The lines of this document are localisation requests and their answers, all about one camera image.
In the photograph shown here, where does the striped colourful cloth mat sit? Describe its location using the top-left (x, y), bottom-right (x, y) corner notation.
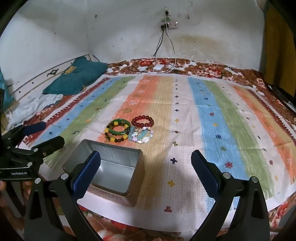
top-left (23, 75), bottom-right (295, 232)

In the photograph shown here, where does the teal pillow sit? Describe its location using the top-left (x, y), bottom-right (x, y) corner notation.
top-left (43, 56), bottom-right (107, 95)

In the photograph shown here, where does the black cable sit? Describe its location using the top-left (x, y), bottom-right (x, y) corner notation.
top-left (129, 25), bottom-right (176, 72)

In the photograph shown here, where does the white charger on bed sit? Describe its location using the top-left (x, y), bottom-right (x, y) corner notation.
top-left (154, 64), bottom-right (165, 71)

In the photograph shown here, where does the yellow and brown bead bracelet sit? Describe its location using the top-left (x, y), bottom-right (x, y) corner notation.
top-left (104, 121), bottom-right (132, 143)

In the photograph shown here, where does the white cable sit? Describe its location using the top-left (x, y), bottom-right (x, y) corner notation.
top-left (162, 16), bottom-right (177, 74)

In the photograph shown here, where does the silver metal tin box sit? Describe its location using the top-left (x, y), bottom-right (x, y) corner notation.
top-left (63, 140), bottom-right (145, 207)

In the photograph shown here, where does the yellow curtain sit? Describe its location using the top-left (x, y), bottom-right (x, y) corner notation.
top-left (264, 1), bottom-right (295, 96)

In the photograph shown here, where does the green jade bangle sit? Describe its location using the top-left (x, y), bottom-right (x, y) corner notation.
top-left (107, 118), bottom-right (132, 136)

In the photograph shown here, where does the white crumpled cloth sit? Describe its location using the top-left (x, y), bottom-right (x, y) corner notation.
top-left (7, 94), bottom-right (63, 130)

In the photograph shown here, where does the red bead bracelet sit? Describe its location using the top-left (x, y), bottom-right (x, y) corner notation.
top-left (131, 114), bottom-right (155, 128)

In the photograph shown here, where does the left hand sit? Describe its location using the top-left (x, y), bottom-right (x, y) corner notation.
top-left (0, 181), bottom-right (6, 191)

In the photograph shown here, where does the white shell bead bracelet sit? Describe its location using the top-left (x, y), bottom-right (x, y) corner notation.
top-left (132, 126), bottom-right (154, 144)

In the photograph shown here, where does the white wall power strip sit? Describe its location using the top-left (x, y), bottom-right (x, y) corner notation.
top-left (159, 21), bottom-right (179, 30)

